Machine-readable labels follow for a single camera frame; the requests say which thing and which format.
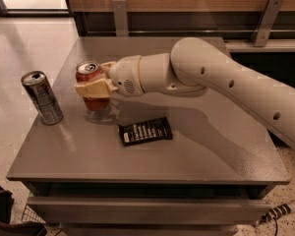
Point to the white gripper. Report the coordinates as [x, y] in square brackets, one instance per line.
[125, 75]

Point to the red coke can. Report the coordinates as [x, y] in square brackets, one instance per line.
[86, 71]

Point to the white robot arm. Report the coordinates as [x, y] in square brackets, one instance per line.
[192, 66]

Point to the silver redbull can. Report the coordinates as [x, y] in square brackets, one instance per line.
[42, 96]

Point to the black snack bar wrapper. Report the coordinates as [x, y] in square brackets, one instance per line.
[145, 132]

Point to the grey cabinet drawer front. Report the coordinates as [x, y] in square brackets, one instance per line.
[147, 211]

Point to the black object on floor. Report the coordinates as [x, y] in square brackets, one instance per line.
[19, 229]

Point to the left metal rail bracket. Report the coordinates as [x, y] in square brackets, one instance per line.
[120, 18]

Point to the metal rail bracket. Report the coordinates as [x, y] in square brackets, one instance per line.
[120, 18]
[268, 17]

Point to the wire mesh basket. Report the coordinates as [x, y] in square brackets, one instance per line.
[29, 215]

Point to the right metal rail bracket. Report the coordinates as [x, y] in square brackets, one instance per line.
[268, 17]

